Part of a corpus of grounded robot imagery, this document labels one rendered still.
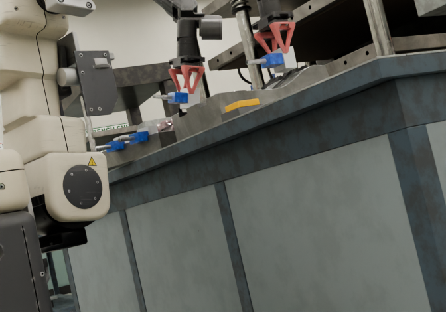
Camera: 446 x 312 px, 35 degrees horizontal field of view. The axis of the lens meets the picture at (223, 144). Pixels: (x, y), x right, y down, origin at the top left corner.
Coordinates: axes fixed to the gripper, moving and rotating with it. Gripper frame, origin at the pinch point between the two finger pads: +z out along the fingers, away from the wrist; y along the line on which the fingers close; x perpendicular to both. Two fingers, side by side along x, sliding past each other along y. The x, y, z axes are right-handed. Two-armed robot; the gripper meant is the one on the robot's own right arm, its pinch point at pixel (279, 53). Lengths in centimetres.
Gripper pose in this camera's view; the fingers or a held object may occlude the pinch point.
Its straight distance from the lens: 180.1
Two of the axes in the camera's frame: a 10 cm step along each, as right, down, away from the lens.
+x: -8.4, 1.1, -5.3
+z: 1.9, 9.8, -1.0
